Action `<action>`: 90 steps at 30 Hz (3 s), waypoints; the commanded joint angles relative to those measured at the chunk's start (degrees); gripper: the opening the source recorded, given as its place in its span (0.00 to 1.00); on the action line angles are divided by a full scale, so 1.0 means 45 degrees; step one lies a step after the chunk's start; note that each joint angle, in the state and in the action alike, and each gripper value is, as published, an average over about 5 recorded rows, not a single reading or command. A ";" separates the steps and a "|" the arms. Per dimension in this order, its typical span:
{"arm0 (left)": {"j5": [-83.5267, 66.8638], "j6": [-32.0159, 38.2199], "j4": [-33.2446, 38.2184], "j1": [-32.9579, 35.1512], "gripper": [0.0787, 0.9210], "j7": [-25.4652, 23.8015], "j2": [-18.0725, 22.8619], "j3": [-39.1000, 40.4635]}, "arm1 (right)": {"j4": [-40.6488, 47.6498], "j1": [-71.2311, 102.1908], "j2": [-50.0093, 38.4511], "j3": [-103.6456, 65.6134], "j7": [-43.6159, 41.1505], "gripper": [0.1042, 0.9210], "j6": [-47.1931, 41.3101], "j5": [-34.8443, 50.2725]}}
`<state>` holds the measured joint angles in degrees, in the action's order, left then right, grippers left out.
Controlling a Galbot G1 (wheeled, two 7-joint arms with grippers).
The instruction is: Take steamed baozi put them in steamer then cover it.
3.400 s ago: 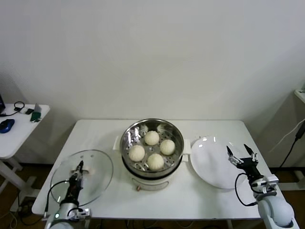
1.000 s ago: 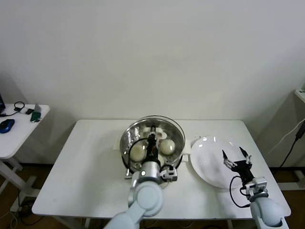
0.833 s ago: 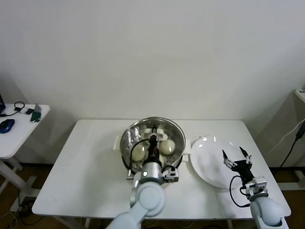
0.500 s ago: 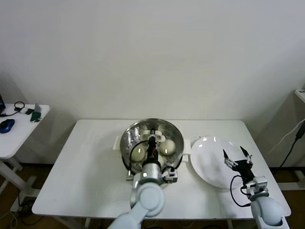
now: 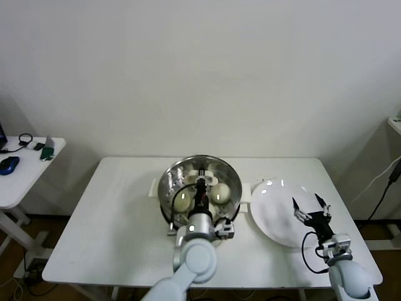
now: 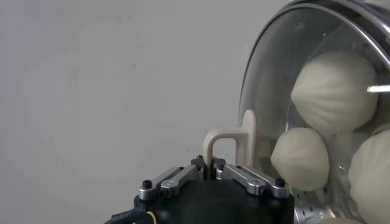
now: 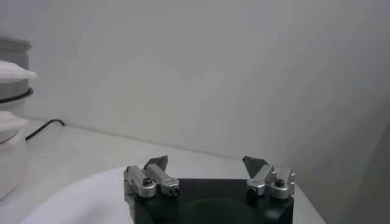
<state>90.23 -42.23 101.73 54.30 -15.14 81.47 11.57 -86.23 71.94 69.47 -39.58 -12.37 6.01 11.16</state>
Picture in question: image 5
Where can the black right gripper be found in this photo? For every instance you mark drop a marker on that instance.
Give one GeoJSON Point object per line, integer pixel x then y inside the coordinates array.
{"type": "Point", "coordinates": [319, 223]}

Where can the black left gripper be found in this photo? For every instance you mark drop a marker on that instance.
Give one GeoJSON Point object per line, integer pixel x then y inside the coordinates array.
{"type": "Point", "coordinates": [201, 200]}

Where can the round glass pot lid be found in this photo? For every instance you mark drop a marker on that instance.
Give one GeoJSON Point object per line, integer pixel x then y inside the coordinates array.
{"type": "Point", "coordinates": [225, 175]}

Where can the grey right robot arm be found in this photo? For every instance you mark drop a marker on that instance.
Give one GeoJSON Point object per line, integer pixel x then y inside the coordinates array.
{"type": "Point", "coordinates": [351, 279]}

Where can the perforated steel steamer basket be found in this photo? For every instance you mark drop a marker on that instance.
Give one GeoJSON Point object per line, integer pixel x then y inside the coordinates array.
{"type": "Point", "coordinates": [235, 205]}

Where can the large white plate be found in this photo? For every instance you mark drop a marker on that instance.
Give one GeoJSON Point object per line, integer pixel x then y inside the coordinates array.
{"type": "Point", "coordinates": [275, 213]}

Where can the white floor stand foot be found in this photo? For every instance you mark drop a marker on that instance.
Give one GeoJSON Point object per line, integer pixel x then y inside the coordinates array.
{"type": "Point", "coordinates": [382, 245]}

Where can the white shelf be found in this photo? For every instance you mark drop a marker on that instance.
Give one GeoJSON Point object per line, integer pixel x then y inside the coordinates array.
{"type": "Point", "coordinates": [395, 127]}

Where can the green circuit board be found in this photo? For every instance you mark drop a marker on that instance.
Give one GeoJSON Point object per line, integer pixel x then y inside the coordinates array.
{"type": "Point", "coordinates": [46, 153]}

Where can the small black device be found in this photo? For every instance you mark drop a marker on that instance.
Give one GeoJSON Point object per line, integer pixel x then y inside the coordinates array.
{"type": "Point", "coordinates": [38, 146]}

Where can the white side table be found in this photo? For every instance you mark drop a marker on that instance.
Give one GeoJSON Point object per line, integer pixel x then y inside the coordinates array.
{"type": "Point", "coordinates": [28, 178]}

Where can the small white device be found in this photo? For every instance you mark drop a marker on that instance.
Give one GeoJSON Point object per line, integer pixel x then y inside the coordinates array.
{"type": "Point", "coordinates": [30, 145]}

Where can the blue computer mouse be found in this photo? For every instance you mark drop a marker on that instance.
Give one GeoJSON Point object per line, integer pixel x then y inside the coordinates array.
{"type": "Point", "coordinates": [8, 164]}

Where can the dark laptop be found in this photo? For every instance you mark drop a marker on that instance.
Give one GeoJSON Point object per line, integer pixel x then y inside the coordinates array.
{"type": "Point", "coordinates": [2, 135]}

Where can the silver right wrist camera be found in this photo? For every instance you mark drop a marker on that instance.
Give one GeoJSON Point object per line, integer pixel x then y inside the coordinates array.
{"type": "Point", "coordinates": [338, 246]}

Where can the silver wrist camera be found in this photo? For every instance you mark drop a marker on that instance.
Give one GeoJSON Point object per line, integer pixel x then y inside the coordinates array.
{"type": "Point", "coordinates": [225, 230]}
{"type": "Point", "coordinates": [338, 246]}

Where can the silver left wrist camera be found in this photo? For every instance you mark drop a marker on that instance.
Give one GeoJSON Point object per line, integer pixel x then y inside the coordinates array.
{"type": "Point", "coordinates": [225, 230]}

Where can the grey metal bracket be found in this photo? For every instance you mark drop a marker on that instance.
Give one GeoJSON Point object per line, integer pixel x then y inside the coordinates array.
{"type": "Point", "coordinates": [49, 141]}

